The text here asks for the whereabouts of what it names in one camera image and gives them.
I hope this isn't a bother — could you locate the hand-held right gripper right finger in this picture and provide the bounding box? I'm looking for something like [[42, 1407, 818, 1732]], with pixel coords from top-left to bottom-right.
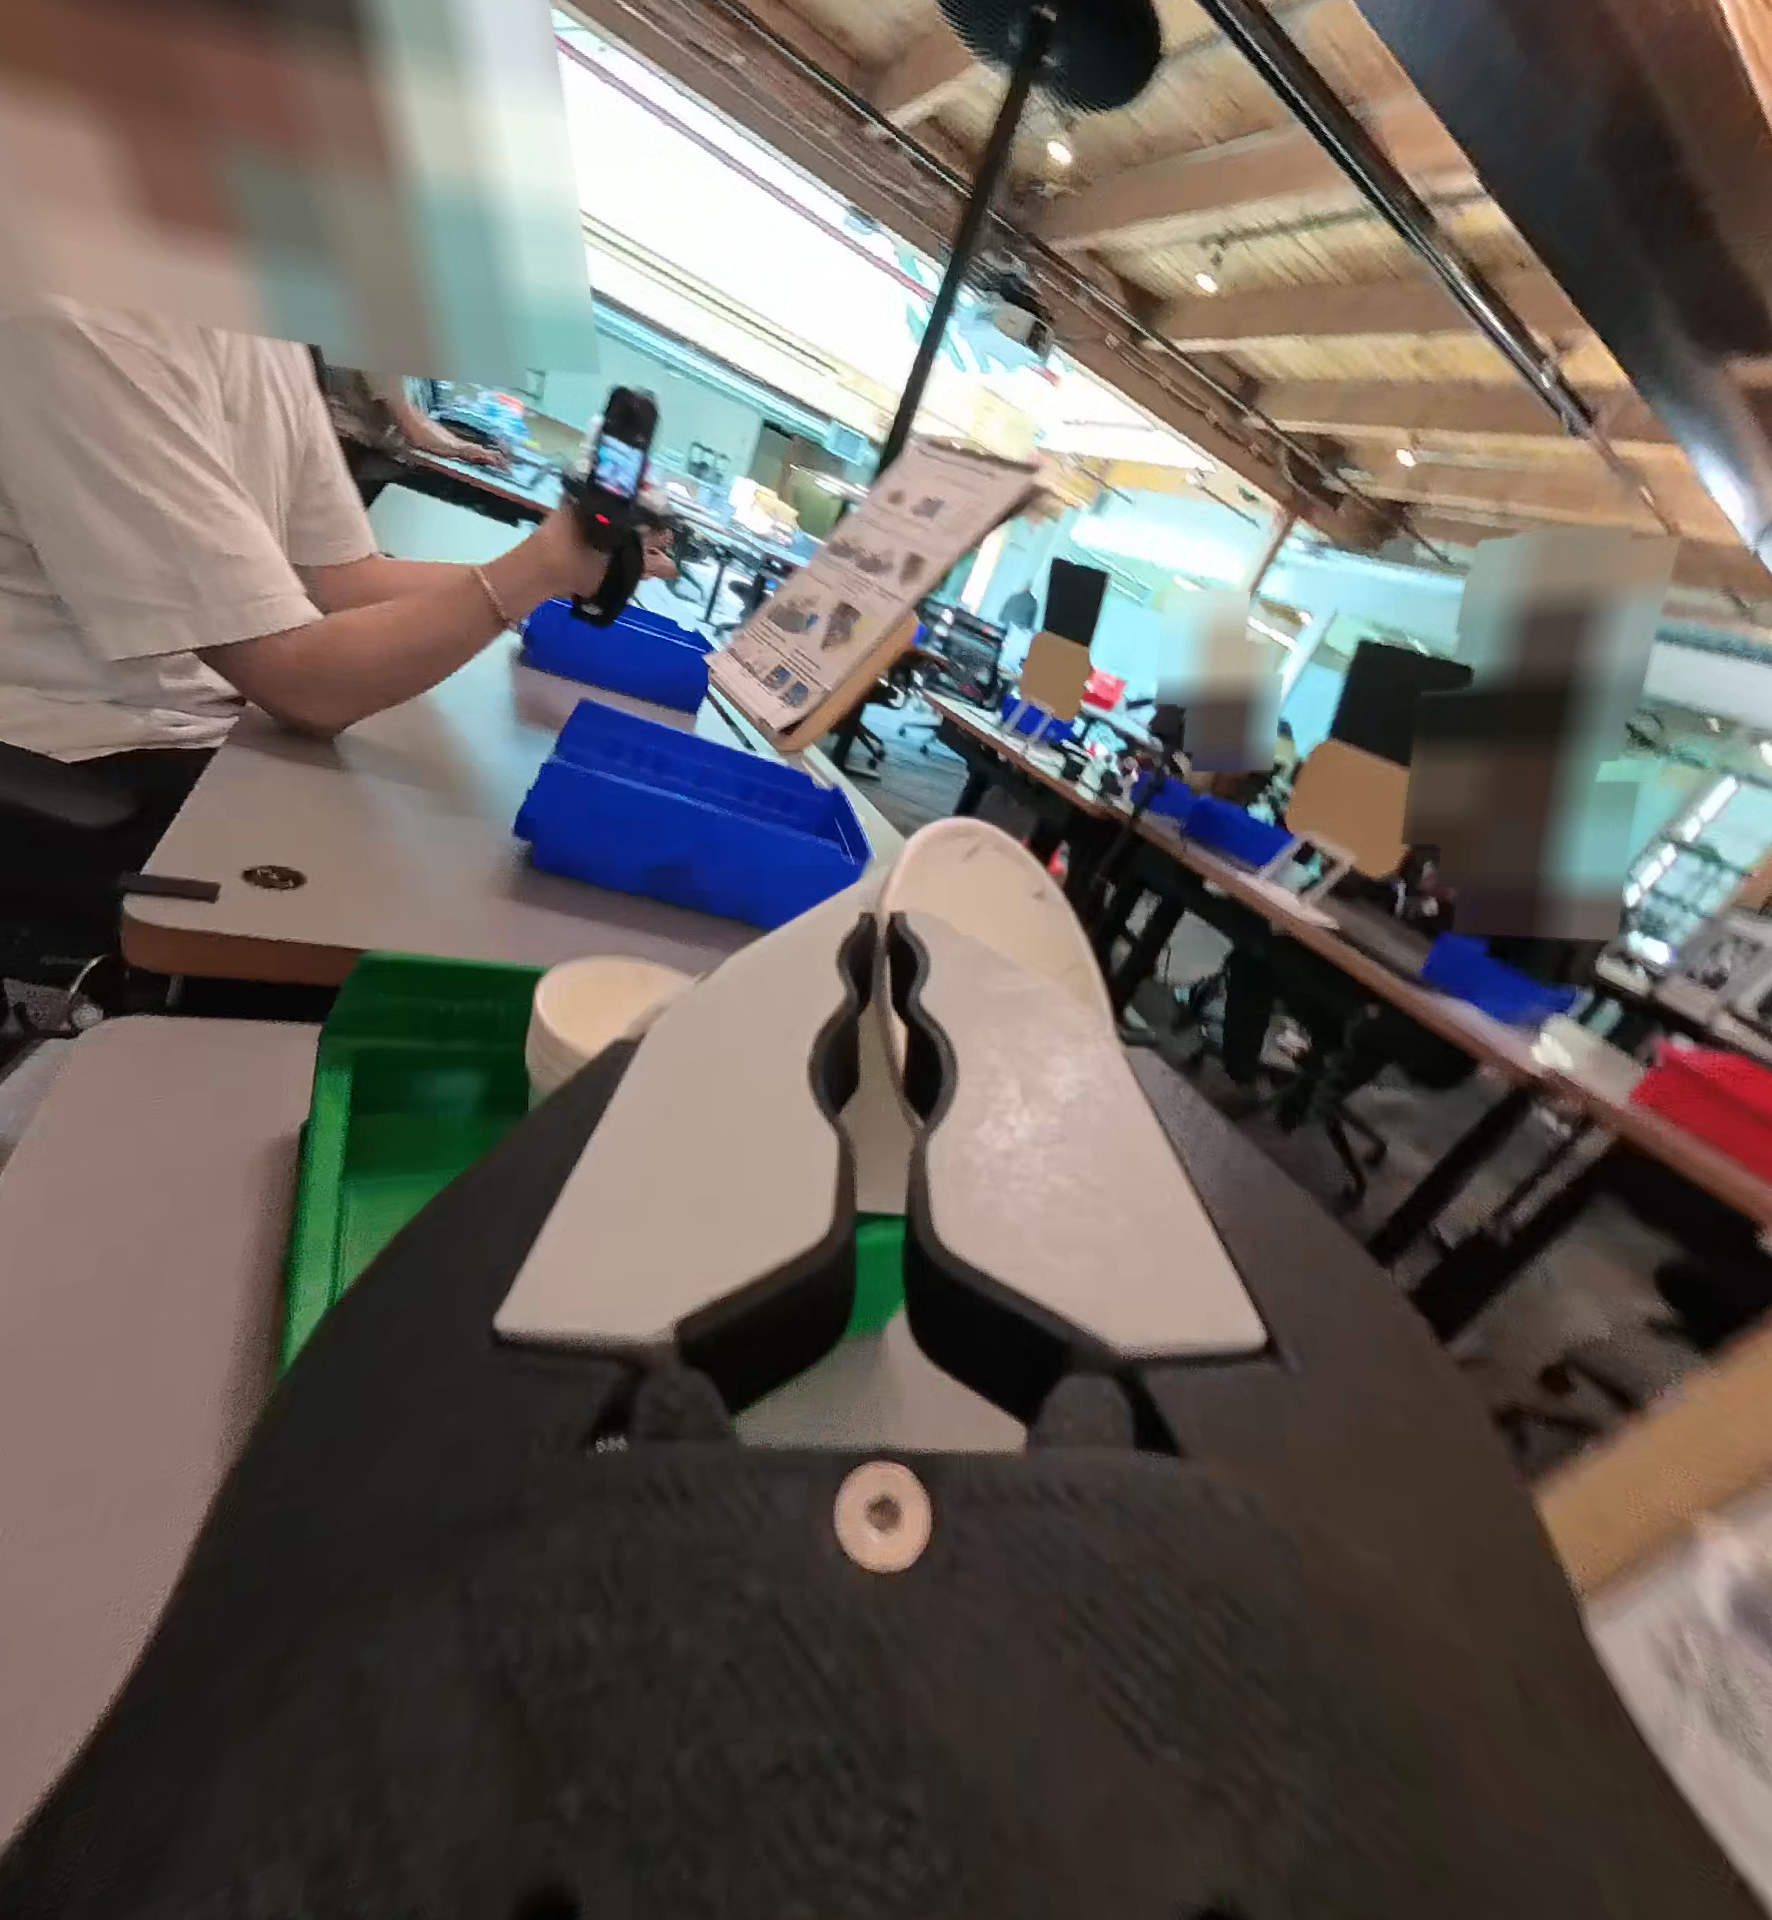
[[886, 911, 1267, 1419]]

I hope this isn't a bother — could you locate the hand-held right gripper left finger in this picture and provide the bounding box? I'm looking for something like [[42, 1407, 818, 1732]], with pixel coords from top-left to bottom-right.
[[492, 911, 884, 1412]]

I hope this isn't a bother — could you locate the green plastic bin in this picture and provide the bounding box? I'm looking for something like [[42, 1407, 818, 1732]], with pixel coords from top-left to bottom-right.
[[277, 953, 911, 1373]]

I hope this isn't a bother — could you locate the another person's forearm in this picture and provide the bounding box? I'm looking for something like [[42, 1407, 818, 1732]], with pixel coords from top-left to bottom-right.
[[202, 525, 587, 737]]

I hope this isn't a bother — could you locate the wooden desk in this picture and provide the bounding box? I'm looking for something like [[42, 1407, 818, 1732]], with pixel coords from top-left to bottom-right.
[[922, 690, 1772, 1278]]

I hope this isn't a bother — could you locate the large blue plastic bin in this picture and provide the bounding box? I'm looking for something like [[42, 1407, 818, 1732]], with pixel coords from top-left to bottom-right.
[[515, 701, 874, 929]]

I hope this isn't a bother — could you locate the printed instruction board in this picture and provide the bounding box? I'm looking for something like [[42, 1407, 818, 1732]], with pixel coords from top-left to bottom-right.
[[1538, 1290, 1772, 1920], [706, 439, 1046, 754]]

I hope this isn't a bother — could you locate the red plastic bin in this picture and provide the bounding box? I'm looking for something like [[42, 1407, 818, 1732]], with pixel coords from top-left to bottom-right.
[[1632, 1043, 1772, 1202]]

